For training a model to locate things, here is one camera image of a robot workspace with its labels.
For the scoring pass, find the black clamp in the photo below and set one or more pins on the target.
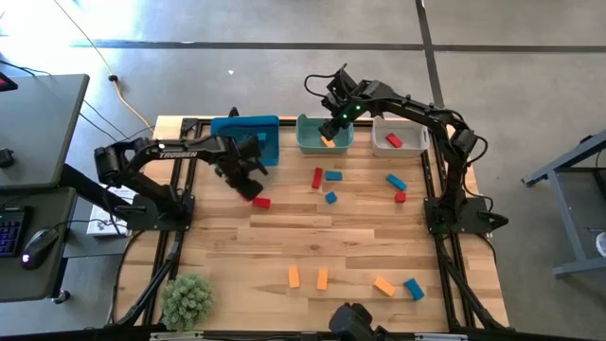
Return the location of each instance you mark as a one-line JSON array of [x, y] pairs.
[[233, 113]]

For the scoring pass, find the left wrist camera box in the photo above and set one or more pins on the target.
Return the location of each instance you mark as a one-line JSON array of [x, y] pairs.
[[250, 148]]

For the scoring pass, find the small red block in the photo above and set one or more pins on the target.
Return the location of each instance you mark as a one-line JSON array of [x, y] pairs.
[[400, 197]]

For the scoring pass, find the blue rectangular block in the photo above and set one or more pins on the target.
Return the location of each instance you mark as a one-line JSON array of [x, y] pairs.
[[333, 175], [414, 289], [396, 182]]

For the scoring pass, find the white paper manual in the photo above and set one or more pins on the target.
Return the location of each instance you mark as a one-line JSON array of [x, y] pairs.
[[101, 220]]

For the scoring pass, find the black aluminium table frame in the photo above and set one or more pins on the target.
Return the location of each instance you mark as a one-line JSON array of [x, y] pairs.
[[288, 122]]

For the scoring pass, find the white round object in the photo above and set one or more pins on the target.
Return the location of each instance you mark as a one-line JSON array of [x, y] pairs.
[[601, 244]]

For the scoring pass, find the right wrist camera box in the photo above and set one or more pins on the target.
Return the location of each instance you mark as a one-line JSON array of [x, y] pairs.
[[340, 80]]

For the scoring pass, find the black backlit keyboard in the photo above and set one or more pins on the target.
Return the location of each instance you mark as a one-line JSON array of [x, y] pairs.
[[10, 232]]

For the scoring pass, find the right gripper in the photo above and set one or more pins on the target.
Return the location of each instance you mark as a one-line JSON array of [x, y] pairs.
[[348, 111]]

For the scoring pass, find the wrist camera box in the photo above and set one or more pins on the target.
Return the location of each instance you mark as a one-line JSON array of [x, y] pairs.
[[250, 148], [340, 80]]

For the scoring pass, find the green artificial plant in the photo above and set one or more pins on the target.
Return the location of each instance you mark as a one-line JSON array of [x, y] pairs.
[[187, 303]]

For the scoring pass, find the blue plastic bin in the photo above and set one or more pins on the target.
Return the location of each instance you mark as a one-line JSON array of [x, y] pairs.
[[227, 130]]

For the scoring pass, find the small blue block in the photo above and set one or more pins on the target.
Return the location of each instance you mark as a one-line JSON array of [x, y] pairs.
[[331, 197]]

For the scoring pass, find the black computer mouse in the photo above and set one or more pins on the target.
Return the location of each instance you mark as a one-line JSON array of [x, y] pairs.
[[38, 248]]

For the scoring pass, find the teal plastic bin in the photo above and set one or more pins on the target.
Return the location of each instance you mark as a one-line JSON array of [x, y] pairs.
[[310, 139]]

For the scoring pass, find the red and black gadget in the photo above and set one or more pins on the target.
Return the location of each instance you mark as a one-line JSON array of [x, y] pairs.
[[5, 83]]

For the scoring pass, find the small black desk object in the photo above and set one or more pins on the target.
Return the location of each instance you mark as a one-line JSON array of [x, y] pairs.
[[5, 157]]

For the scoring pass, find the white plastic bin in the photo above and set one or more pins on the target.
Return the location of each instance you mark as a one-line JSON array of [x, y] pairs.
[[412, 142]]

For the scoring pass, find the red rectangular block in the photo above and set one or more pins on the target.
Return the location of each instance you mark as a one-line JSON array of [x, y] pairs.
[[394, 140], [261, 202], [317, 178]]

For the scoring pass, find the dark grey desk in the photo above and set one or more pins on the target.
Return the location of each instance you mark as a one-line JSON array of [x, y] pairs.
[[14, 284]]

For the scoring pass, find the grey metal cart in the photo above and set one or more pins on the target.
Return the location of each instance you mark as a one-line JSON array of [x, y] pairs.
[[571, 222]]

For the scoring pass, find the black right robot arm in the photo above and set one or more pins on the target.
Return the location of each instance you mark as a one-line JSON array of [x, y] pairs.
[[412, 106]]

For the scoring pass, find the orange rectangular block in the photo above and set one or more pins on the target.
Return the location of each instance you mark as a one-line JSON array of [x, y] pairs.
[[322, 278], [384, 286], [328, 141]]

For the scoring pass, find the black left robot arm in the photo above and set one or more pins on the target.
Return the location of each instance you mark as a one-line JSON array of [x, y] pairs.
[[180, 152]]

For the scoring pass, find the black boxy device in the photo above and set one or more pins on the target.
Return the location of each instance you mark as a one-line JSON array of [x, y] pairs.
[[352, 324]]

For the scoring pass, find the thick orange block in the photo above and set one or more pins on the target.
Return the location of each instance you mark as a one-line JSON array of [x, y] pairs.
[[294, 276]]

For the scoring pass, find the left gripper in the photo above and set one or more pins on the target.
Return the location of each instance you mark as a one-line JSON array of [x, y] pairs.
[[234, 166]]

